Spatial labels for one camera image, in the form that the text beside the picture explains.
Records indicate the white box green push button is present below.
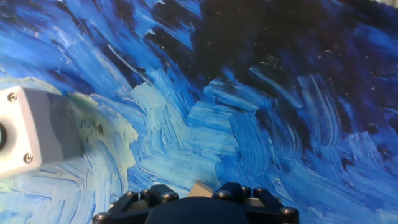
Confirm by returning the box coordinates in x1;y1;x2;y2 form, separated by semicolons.
0;86;84;179

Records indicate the Van Gogh painting print cloth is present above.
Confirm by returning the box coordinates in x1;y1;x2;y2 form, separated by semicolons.
0;0;398;224

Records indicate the small wooden block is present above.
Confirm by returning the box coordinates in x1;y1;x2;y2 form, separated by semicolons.
187;179;215;198

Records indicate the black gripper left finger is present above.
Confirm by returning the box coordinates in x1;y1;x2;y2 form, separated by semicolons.
92;184;180;224

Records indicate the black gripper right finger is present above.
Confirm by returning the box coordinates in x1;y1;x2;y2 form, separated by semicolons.
213;182;300;224

